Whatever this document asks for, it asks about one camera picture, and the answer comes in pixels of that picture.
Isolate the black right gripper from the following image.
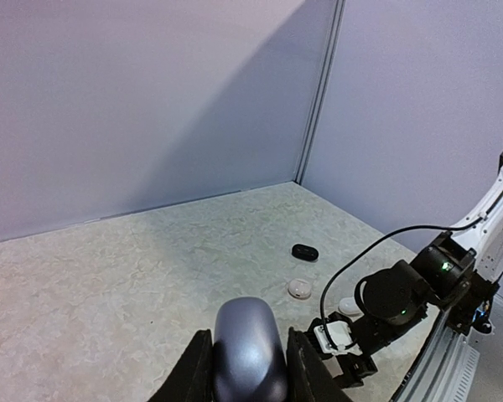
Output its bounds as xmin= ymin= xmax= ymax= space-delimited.
xmin=334 ymin=322 xmax=407 ymax=388

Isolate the aluminium front rail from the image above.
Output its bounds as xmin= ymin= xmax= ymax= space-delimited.
xmin=391 ymin=312 xmax=480 ymax=402

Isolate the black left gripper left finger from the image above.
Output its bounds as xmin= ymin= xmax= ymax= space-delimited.
xmin=148 ymin=329 xmax=213 ymax=402

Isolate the black oval charging case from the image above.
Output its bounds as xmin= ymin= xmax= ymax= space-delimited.
xmin=291 ymin=244 xmax=319 ymax=262

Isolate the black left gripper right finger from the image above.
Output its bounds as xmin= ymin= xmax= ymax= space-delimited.
xmin=286 ymin=327 xmax=351 ymax=402

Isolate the aluminium corner frame post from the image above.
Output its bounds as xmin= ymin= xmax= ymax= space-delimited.
xmin=293 ymin=0 xmax=346 ymax=185

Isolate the white oval charging case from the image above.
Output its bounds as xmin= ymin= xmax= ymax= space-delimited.
xmin=338 ymin=297 xmax=363 ymax=317

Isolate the round white pink case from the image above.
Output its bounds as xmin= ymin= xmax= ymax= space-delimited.
xmin=287 ymin=278 xmax=313 ymax=300

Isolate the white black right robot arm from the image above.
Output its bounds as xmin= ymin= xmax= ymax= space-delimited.
xmin=335 ymin=152 xmax=503 ymax=389

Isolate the lavender oval charging case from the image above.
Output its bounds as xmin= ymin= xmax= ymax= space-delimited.
xmin=212 ymin=296 xmax=288 ymax=401

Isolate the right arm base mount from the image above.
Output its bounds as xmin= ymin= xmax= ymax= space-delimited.
xmin=446 ymin=273 xmax=502 ymax=336

